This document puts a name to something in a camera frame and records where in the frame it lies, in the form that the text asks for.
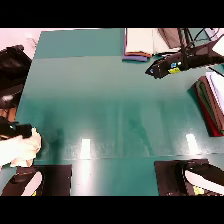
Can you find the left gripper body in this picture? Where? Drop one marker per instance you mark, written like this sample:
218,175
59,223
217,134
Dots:
22,130

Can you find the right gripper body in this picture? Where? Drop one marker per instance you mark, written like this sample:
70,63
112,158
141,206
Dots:
165,66

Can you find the white garment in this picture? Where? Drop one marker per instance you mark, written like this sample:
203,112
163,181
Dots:
139,40
217,86
20,149

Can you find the cream folded garment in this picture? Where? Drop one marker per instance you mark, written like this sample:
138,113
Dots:
159,45

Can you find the orange folded garment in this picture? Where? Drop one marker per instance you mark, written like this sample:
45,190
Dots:
140,54

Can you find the brown folded garment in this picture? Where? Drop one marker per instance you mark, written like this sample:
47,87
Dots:
210,91
171,36

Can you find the purple folded garment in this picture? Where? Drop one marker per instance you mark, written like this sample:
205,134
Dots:
135,58

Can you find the white folded garment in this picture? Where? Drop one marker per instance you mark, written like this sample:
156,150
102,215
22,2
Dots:
139,40
217,86

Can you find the dark green folded garment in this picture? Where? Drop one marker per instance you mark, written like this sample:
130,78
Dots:
206,100

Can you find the red folded garment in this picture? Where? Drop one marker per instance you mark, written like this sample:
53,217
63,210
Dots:
209,121

